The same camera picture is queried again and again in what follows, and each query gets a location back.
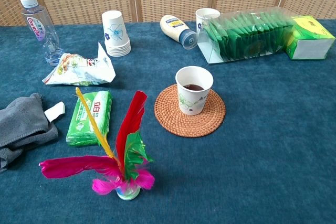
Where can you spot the green and yellow carton box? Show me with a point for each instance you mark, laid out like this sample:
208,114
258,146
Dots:
309,32

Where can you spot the small white flat box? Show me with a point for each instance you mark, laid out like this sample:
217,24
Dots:
55,111

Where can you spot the paper cup with green flower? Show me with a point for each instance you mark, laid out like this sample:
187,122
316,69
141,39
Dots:
193,100

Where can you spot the crumpled white snack bag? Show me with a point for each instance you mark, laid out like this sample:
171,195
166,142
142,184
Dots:
84,73

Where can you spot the grey cloth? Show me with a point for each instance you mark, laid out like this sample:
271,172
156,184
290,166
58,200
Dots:
21,121

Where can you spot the round woven rattan coaster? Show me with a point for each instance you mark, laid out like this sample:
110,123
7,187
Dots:
189,127

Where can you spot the clear water bottle white cap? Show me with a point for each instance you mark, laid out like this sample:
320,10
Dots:
39,30

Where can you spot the mayonnaise squeeze bottle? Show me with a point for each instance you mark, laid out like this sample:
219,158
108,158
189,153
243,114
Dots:
174,28

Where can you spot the paper cup with blue flower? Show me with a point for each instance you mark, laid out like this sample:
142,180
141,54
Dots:
204,14

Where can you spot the clear box of green sachets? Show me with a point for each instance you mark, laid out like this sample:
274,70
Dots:
244,40

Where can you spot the colourful feather shuttlecock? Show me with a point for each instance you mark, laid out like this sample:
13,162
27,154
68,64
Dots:
128,129

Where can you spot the green tissue pack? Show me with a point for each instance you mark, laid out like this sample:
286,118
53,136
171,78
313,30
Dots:
84,119

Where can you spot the blue tablecloth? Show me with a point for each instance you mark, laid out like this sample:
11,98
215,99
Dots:
262,169

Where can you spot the stack of inverted paper cups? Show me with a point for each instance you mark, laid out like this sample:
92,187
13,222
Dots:
115,32

